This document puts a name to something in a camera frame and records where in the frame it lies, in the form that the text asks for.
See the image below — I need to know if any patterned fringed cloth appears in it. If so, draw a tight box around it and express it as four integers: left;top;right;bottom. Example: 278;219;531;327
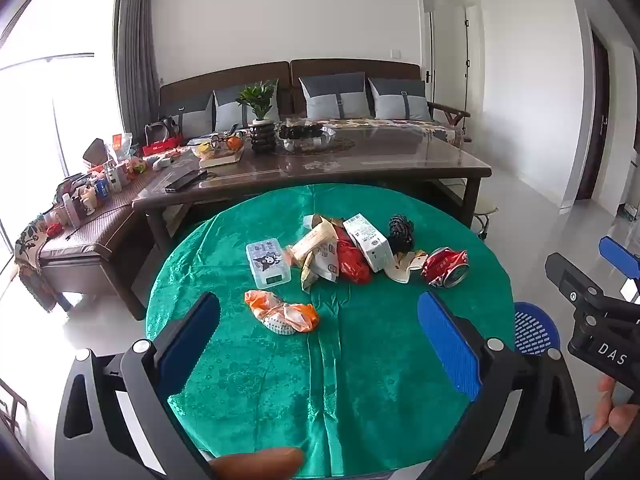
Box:
14;210;58;313

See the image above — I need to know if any dark wooden door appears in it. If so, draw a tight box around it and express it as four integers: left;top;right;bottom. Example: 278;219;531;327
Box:
575;25;612;206

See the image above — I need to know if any glass fruit bowl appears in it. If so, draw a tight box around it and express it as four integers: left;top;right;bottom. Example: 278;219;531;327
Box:
277;120;337;153

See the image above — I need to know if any white paper wrapper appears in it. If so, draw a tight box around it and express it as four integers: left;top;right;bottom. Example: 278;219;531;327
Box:
386;250;427;283

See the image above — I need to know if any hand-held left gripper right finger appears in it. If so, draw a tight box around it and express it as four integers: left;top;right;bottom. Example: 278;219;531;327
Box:
417;290;586;480

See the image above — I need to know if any person's right hand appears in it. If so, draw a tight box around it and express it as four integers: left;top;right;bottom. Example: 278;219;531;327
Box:
590;376;640;436

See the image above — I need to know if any red plastic bag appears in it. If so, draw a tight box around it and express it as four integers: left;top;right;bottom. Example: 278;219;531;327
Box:
336;227;372;284

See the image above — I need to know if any person's left hand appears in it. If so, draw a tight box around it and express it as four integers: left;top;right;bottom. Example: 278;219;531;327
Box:
210;447;306;480

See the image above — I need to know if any blue plastic basket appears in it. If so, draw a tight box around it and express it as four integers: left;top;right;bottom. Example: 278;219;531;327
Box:
513;301;562;358

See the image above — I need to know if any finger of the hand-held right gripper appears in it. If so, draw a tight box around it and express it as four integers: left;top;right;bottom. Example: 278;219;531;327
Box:
545;252;609;312
599;236;640;281

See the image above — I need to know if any black mesh bundle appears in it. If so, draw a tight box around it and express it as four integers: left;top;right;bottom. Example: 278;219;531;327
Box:
388;214;416;256

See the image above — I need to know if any black remote control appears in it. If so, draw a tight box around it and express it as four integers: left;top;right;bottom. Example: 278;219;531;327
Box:
165;169;208;193

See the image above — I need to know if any beige snack wrapper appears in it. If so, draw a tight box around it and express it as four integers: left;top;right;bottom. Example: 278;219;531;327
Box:
285;217;346;273

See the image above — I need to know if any red gift box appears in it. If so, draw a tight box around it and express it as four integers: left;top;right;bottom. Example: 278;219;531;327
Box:
142;135;185;157

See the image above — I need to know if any brown leather bench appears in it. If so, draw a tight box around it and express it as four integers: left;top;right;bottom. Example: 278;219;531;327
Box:
37;200;148;322

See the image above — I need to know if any brown wooden sofa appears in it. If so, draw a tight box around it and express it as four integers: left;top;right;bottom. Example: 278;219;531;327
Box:
159;58;473;148

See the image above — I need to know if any crushed red can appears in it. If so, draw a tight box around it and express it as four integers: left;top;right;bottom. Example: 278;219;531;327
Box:
421;247;470;289

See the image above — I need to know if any cream rolling stool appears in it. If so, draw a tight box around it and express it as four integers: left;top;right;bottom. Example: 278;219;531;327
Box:
472;200;501;241

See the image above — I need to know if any white green milk carton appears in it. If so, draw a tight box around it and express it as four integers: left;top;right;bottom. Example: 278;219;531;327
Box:
344;214;394;273

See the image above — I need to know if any dark wooden coffee table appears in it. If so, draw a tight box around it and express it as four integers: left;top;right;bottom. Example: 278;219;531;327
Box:
131;125;493;321

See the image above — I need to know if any floral sofa throw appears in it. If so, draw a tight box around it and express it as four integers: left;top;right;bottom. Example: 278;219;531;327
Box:
287;116;466;147

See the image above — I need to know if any green tablecloth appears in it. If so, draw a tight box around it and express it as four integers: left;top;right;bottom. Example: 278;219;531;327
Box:
145;183;516;478

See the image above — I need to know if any clear plastic box cartoon print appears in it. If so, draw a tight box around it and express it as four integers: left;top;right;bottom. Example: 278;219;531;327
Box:
246;238;292;290

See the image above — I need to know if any grey curtain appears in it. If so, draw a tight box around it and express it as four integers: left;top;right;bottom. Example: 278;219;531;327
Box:
116;0;161;136

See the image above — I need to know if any white door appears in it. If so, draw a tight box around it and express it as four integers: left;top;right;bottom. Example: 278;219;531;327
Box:
420;0;483;126

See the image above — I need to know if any beige tray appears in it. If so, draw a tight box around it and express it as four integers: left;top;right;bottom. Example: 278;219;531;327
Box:
199;147;246;169

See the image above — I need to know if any clutter of bottles and toys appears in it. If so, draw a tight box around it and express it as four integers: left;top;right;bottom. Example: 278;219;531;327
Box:
42;132;151;233

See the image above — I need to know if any orange white wrapper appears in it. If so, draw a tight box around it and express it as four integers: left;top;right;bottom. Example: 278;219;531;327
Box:
244;290;320;336

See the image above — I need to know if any grey white pillow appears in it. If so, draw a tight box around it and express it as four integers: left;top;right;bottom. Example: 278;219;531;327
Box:
214;80;280;126
368;77;432;122
299;72;372;120
170;95;216;140

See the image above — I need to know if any potted green plant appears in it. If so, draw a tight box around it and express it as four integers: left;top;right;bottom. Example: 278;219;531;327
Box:
236;80;279;156

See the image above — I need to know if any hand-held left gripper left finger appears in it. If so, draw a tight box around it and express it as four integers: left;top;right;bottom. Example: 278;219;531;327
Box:
54;291;222;480

